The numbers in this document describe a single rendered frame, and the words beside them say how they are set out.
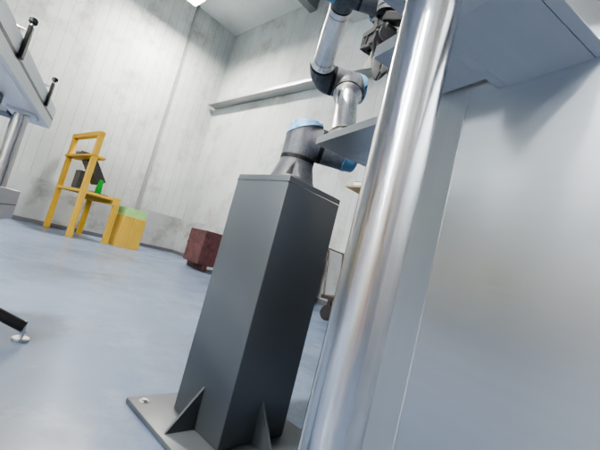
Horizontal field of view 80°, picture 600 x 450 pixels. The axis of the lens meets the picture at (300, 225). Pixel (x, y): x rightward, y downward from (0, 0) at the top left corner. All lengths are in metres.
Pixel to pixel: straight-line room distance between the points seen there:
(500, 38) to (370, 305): 0.33
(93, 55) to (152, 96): 1.40
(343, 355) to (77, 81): 9.15
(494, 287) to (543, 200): 0.11
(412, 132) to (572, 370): 0.26
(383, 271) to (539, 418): 0.23
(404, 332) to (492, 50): 0.37
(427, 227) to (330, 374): 0.31
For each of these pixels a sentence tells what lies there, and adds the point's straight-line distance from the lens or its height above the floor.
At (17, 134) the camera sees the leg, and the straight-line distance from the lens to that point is 1.74.
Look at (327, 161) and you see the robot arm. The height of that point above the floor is 0.90.
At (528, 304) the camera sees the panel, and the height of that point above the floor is 0.57.
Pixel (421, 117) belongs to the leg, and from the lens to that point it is 0.33.
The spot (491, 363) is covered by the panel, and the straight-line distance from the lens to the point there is 0.47.
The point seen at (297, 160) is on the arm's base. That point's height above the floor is 0.87.
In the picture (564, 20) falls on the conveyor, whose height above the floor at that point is 0.84.
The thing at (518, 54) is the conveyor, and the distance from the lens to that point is 0.52.
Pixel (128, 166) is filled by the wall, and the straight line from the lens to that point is 9.42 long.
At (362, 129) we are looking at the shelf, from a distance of 0.81.
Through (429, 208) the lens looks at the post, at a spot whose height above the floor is 0.68.
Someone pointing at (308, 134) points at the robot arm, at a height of 0.96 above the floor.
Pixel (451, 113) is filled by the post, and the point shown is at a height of 0.82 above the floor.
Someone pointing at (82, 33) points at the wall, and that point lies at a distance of 9.61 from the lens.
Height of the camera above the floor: 0.55
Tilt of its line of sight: 6 degrees up
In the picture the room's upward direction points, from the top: 15 degrees clockwise
